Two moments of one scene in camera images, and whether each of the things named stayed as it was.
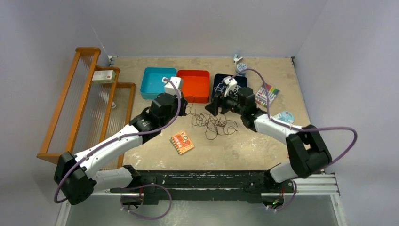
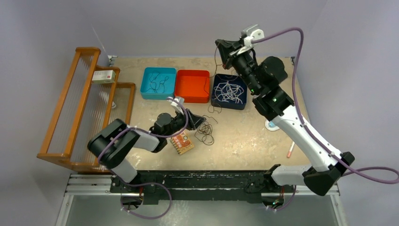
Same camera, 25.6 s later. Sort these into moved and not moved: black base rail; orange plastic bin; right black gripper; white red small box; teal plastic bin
Moved: right black gripper
Not moved: orange plastic bin; black base rail; teal plastic bin; white red small box
